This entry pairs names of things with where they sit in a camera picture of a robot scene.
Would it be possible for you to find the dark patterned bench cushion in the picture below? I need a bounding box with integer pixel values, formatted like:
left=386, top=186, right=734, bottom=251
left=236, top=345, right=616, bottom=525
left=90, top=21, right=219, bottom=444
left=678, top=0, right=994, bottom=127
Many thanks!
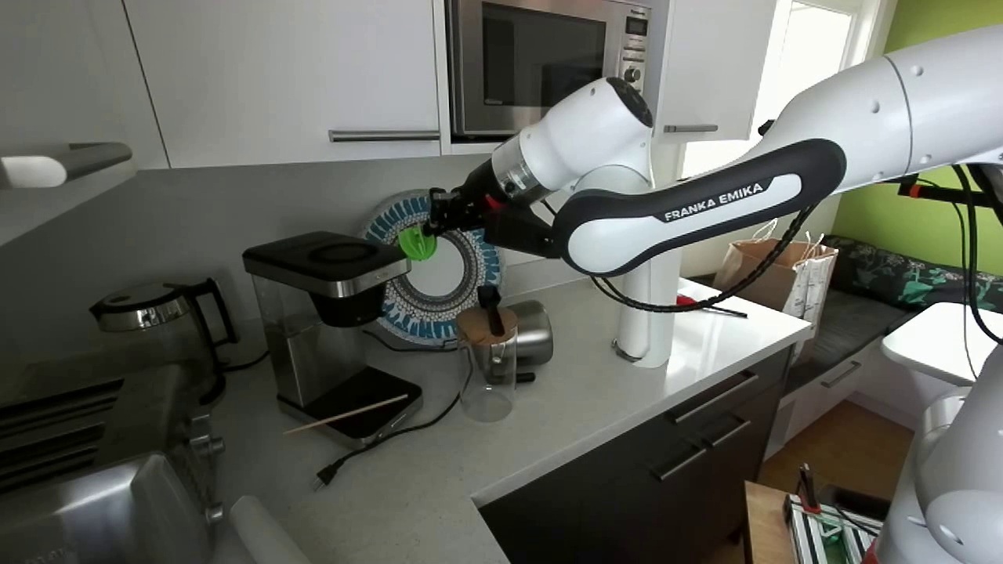
left=833, top=236, right=1003, bottom=316

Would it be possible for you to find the red handled tool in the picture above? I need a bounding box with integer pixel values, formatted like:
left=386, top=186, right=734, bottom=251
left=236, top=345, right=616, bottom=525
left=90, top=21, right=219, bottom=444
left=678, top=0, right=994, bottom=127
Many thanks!
left=673, top=290, right=753, bottom=323

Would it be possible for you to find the steel drawer handle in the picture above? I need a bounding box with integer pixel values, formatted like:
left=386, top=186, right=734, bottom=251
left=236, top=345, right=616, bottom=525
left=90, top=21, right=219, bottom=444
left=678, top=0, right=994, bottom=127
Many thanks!
left=654, top=444, right=715, bottom=486
left=814, top=358, right=867, bottom=396
left=669, top=369, right=761, bottom=428

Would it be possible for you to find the wooden side table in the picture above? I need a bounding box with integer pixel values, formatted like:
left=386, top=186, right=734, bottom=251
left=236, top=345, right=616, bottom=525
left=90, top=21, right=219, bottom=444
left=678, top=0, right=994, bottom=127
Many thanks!
left=738, top=475, right=807, bottom=564

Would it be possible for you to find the steel built-in microwave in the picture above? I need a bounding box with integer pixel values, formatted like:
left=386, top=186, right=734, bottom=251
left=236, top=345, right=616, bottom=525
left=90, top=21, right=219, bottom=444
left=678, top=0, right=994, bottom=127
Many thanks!
left=446, top=0, right=673, bottom=145

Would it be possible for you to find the thin white stick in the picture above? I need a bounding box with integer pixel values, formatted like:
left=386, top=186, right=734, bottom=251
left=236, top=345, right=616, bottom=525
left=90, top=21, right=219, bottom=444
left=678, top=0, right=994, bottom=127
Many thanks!
left=280, top=389, right=412, bottom=443

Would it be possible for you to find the black steel coffeemaker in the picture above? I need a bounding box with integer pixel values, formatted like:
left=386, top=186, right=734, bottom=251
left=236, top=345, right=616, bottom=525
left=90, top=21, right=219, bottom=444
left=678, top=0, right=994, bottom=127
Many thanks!
left=239, top=230, right=425, bottom=443

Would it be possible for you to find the black coffeemaker power cable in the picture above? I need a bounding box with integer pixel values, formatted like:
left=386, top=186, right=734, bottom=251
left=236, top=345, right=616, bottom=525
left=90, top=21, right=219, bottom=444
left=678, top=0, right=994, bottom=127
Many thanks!
left=312, top=350, right=475, bottom=490

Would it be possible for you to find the stainless steel toaster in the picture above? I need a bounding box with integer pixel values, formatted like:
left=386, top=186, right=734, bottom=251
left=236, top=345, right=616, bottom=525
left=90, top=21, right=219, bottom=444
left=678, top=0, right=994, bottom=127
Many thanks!
left=0, top=361, right=196, bottom=496

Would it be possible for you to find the brown round lid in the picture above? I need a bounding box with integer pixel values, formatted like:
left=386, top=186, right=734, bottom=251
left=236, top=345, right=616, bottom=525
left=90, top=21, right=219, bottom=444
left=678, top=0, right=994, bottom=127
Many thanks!
left=454, top=303, right=512, bottom=347

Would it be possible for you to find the green plastic citrus reamer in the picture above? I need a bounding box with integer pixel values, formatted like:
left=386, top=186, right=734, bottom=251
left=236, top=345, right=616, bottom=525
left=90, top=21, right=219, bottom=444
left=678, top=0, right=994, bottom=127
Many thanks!
left=395, top=223, right=441, bottom=267

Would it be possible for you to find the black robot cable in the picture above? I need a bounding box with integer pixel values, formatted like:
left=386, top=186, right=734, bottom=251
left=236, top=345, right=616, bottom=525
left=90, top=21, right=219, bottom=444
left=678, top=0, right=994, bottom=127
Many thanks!
left=587, top=202, right=831, bottom=316

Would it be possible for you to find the steel sink tap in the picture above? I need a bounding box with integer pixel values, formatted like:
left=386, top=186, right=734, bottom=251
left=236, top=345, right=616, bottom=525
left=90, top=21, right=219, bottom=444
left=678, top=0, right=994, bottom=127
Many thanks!
left=178, top=405, right=230, bottom=525

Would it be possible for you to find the glass steel kettle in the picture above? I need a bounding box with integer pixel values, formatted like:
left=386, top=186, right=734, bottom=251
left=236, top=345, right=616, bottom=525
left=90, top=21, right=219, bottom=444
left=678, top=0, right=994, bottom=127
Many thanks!
left=88, top=274, right=242, bottom=407

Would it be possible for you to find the clear wine glass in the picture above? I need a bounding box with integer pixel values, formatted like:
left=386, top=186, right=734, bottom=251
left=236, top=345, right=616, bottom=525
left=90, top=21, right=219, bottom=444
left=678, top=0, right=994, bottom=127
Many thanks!
left=456, top=330, right=520, bottom=426

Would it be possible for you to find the steel upper cabinet handle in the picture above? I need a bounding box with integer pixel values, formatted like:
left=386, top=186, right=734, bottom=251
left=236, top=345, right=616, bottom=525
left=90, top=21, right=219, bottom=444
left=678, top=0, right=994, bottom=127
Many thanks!
left=661, top=120, right=723, bottom=139
left=327, top=126, right=441, bottom=146

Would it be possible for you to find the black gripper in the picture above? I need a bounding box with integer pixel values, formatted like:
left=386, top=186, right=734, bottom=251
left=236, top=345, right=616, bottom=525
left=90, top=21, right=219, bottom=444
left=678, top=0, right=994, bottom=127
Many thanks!
left=419, top=179, right=508, bottom=240

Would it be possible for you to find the steel carafe black handle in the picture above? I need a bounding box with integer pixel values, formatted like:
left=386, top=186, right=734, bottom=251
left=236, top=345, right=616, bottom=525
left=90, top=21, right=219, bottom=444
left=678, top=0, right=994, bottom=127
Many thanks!
left=486, top=297, right=554, bottom=389

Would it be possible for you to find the white framed box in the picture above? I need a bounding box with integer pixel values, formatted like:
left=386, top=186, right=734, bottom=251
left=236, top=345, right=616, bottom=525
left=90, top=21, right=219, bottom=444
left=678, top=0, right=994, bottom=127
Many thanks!
left=779, top=461, right=893, bottom=564

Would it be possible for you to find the silver toaster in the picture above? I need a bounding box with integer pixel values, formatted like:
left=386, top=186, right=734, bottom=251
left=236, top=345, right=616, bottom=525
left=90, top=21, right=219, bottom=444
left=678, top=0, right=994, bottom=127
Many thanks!
left=0, top=449, right=244, bottom=564

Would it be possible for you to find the blue white patterned plate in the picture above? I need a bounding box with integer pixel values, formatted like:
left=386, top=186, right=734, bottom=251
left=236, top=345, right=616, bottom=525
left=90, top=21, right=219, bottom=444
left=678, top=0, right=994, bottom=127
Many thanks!
left=357, top=187, right=503, bottom=354

